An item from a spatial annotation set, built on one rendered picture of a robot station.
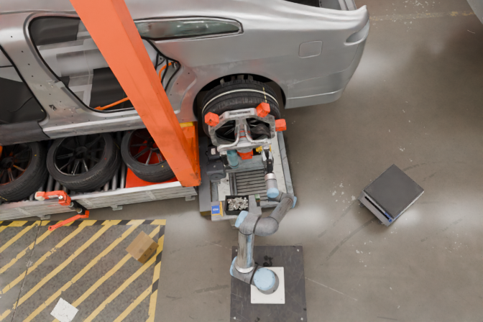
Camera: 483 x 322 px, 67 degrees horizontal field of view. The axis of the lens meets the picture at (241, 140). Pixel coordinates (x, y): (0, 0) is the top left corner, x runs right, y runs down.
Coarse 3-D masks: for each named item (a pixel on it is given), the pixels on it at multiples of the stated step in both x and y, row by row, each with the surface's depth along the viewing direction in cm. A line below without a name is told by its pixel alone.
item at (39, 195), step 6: (42, 192) 331; (48, 192) 332; (54, 192) 331; (60, 192) 331; (36, 198) 330; (42, 198) 332; (48, 198) 336; (66, 198) 326; (60, 204) 327; (66, 204) 328; (78, 216) 361; (84, 216) 360; (60, 222) 360; (66, 222) 359; (48, 228) 359; (54, 228) 358
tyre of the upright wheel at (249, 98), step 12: (228, 84) 288; (240, 84) 287; (252, 84) 289; (264, 84) 296; (204, 96) 302; (228, 96) 282; (240, 96) 281; (252, 96) 283; (264, 96) 288; (276, 96) 308; (204, 108) 298; (216, 108) 284; (228, 108) 282; (276, 108) 294; (204, 120) 295
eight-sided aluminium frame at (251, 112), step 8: (224, 112) 282; (232, 112) 281; (240, 112) 282; (248, 112) 283; (256, 112) 281; (224, 120) 281; (264, 120) 288; (272, 120) 290; (208, 128) 294; (216, 128) 290; (272, 128) 301; (264, 136) 317; (272, 136) 310; (216, 144) 313
